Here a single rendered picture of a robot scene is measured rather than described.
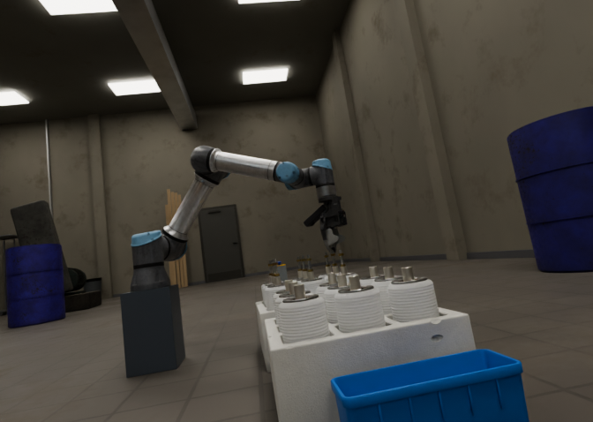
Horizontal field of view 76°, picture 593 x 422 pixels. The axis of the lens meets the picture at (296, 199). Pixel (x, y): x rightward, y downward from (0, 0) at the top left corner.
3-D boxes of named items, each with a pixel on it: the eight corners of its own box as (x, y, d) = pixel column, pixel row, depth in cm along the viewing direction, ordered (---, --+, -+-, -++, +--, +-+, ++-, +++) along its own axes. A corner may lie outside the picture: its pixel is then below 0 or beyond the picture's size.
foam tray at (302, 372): (284, 457, 66) (270, 350, 69) (273, 387, 104) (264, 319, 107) (490, 411, 71) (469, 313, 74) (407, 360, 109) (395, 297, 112)
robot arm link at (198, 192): (139, 252, 163) (202, 140, 160) (161, 252, 177) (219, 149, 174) (160, 267, 159) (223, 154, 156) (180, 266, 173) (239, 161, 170)
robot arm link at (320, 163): (312, 164, 157) (332, 160, 154) (316, 190, 155) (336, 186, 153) (307, 161, 149) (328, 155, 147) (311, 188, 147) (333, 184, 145)
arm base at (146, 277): (124, 293, 144) (123, 267, 145) (137, 290, 159) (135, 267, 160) (166, 287, 146) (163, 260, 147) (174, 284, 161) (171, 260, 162)
